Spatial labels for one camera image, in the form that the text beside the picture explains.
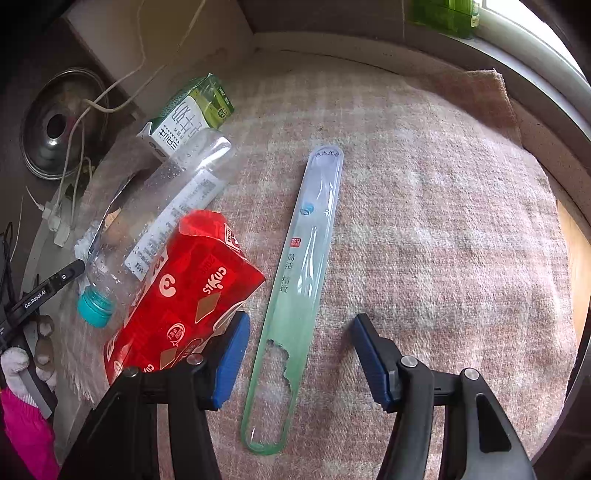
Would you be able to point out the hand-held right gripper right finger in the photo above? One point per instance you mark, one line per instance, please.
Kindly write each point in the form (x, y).
(369, 355)

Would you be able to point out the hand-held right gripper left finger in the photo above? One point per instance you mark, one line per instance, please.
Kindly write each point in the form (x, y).
(231, 360)

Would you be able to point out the red snack bag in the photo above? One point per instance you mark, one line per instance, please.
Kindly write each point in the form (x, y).
(184, 286)

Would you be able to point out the clear green toothbrush package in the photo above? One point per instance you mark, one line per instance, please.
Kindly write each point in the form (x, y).
(304, 258)

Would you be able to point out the clear plastic bottle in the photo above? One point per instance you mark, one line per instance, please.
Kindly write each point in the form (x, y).
(152, 203)

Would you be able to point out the person's left hand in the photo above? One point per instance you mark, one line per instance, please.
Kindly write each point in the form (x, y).
(14, 362)

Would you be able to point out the white plug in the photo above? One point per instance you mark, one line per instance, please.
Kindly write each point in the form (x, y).
(60, 233)

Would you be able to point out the pink checked towel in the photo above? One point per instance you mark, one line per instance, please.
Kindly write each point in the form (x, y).
(438, 207)

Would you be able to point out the wooden board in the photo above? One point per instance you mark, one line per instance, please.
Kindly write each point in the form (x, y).
(575, 249)

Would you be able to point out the green white milk carton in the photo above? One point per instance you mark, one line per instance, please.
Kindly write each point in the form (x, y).
(184, 110)

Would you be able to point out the green plastic bottle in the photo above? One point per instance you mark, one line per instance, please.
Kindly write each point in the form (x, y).
(438, 14)

